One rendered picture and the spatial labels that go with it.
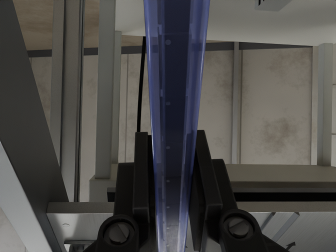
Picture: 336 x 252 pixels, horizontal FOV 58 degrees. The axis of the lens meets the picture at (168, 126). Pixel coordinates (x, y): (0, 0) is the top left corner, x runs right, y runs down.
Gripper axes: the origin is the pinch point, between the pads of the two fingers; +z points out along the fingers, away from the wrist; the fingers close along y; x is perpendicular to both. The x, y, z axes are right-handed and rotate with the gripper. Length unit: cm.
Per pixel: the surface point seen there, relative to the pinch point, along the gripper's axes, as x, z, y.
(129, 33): -24, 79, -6
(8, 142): -1.1, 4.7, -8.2
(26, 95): -0.5, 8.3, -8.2
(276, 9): -8, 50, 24
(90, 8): -61, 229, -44
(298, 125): -166, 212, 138
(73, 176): -24.3, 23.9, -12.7
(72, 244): -15.2, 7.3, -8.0
